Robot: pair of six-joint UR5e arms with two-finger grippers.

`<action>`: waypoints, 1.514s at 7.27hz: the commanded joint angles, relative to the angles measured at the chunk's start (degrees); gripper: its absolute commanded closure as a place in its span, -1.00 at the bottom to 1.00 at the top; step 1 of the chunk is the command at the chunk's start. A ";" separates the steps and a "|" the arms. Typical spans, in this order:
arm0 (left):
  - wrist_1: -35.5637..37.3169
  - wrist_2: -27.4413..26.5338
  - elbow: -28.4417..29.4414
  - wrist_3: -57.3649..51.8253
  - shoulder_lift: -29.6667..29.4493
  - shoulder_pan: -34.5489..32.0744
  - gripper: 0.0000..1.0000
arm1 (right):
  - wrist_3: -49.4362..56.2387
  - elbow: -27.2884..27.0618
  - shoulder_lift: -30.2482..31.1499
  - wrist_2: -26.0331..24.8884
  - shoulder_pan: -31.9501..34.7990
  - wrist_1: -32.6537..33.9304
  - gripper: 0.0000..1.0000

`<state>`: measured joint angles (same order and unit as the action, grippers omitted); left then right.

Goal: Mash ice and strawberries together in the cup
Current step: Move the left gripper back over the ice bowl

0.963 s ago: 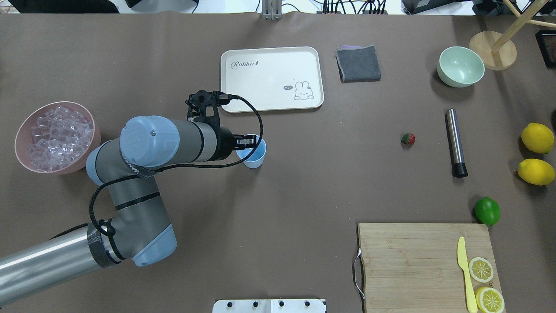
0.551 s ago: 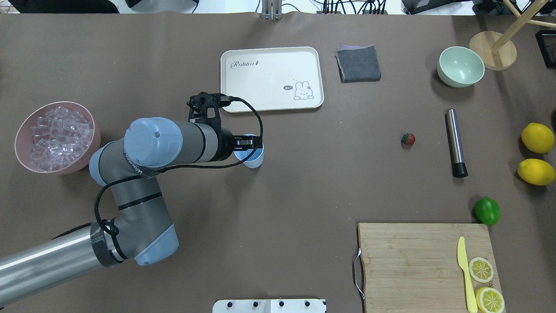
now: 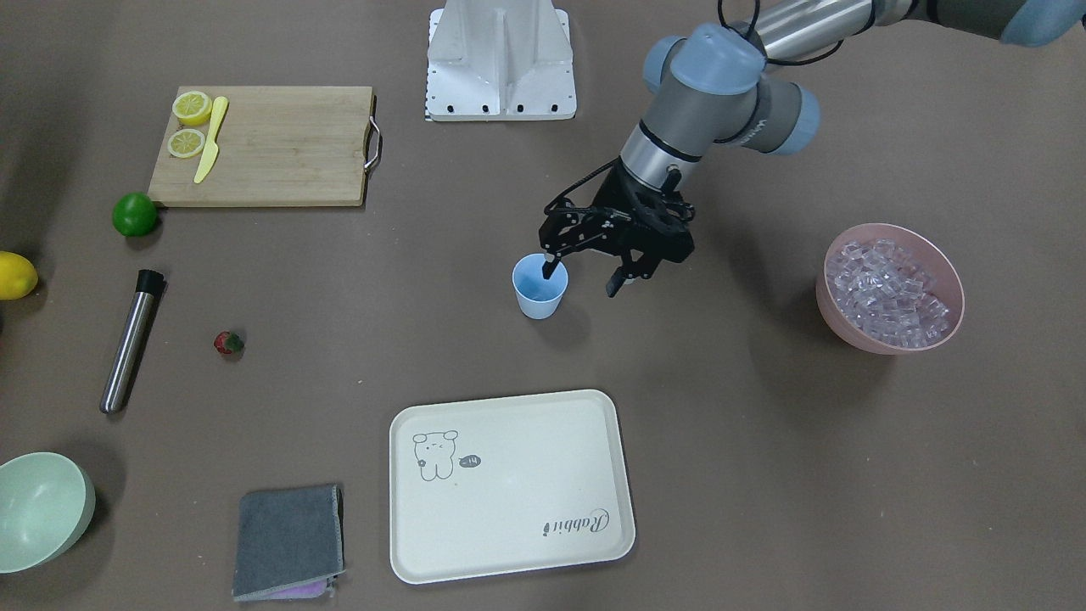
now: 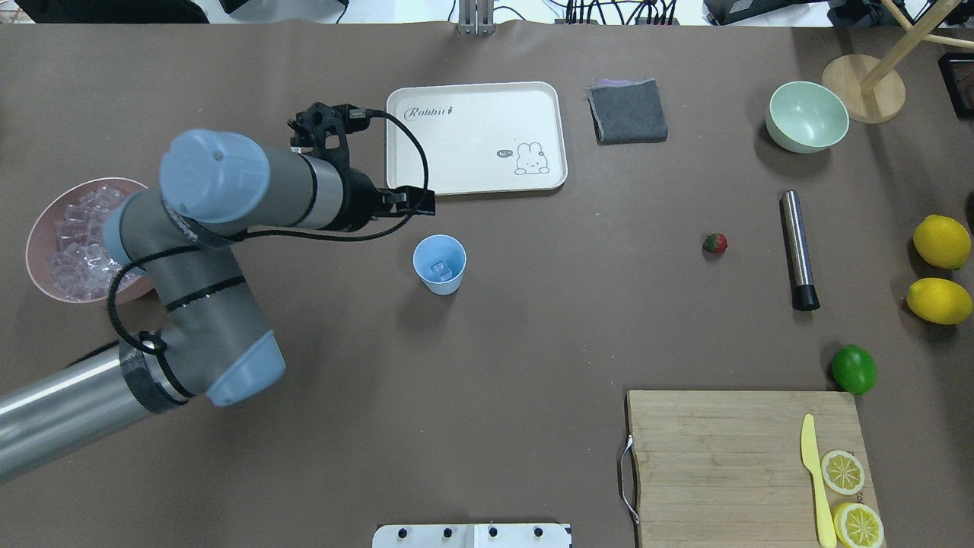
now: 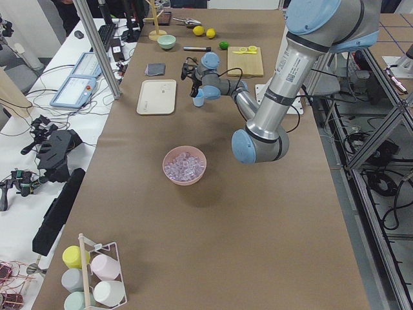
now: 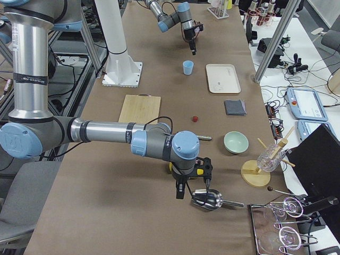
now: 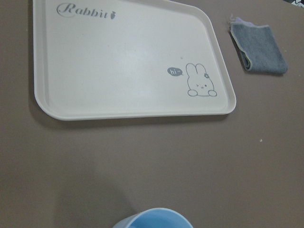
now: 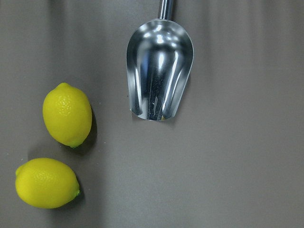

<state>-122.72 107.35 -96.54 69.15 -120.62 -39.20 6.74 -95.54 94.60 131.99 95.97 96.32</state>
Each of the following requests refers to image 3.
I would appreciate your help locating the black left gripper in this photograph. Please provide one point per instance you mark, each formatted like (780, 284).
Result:
(607, 209)

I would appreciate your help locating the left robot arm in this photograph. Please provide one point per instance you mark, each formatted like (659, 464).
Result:
(716, 86)

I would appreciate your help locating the light blue plastic cup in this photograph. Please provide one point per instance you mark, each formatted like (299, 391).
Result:
(538, 297)

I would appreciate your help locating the pink bowl of ice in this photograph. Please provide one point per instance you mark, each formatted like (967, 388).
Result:
(885, 289)

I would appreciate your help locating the cream rabbit tray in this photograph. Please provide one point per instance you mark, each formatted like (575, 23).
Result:
(505, 485)

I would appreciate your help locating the red strawberry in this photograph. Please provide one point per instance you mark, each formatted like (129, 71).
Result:
(228, 343)

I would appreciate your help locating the yellow plastic knife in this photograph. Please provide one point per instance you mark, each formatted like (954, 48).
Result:
(211, 150)

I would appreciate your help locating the grey folded cloth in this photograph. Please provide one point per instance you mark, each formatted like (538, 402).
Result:
(287, 538)

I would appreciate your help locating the lemon half slice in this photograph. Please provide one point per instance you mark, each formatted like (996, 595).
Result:
(192, 108)
(186, 143)

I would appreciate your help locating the purple cloth under grey cloth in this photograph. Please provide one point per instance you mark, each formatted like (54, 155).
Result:
(311, 590)

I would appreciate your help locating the steel muddler with black tip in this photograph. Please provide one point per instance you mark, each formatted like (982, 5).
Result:
(150, 287)

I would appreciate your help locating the green lime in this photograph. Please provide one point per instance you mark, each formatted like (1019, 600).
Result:
(134, 215)

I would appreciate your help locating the yellow lemon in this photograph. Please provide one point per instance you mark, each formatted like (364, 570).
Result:
(18, 276)

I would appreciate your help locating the mint green bowl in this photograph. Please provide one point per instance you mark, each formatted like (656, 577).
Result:
(47, 503)

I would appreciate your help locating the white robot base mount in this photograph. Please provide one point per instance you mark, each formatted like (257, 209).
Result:
(500, 61)

